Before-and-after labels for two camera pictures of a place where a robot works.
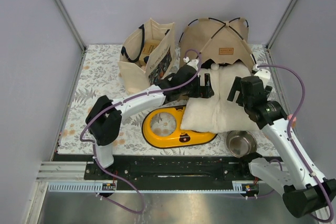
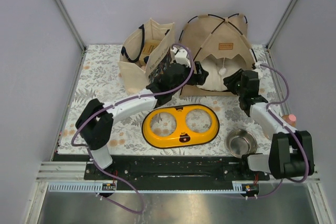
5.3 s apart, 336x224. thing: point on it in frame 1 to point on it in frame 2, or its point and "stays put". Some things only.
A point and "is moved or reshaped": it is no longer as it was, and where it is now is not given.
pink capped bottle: x=293 y=120 stays put
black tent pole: x=224 y=23 to x=247 y=21
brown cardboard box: x=149 y=46 stays put
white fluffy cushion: x=218 y=114 is moved or reshaped
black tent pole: x=241 y=37 is moved or reshaped
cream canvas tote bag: x=147 y=54 stays put
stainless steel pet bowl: x=241 y=143 stays put
